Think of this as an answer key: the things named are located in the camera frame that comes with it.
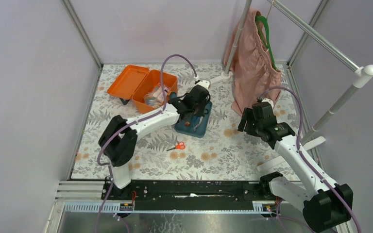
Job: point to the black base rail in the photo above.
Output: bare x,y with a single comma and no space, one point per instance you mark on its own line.
219,196

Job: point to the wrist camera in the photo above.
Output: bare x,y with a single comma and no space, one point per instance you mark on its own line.
269,101
203,83

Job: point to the white clothes rack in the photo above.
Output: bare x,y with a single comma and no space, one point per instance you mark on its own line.
322,78

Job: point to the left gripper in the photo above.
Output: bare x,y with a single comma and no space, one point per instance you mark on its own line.
192,109

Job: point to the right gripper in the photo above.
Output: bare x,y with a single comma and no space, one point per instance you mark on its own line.
246,116

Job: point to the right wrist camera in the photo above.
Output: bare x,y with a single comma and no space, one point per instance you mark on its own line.
269,101

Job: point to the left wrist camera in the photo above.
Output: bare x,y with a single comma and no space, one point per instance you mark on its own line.
203,83

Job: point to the orange handled scissors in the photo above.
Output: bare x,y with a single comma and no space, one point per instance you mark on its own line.
178,146

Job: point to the blue plastic tweezers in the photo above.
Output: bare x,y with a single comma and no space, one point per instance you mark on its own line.
203,122

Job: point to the black handled scissors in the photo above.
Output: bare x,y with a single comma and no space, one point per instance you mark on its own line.
197,121

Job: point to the orange medicine box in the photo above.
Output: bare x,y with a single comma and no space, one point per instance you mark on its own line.
133,83

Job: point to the pink hanging garment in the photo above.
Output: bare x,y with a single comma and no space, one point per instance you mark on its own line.
252,65

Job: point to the blue bandage package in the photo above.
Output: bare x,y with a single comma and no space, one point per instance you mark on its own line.
151,101

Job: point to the green clothes hanger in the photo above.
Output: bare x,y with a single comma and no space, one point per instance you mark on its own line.
264,34

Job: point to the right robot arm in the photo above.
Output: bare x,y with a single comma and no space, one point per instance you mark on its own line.
323,202

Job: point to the teal tray insert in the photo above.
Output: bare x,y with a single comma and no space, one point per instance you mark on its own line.
199,133

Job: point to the white gauze packet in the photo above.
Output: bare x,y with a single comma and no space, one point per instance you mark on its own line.
159,94

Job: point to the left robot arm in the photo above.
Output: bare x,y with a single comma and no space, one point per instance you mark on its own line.
119,139

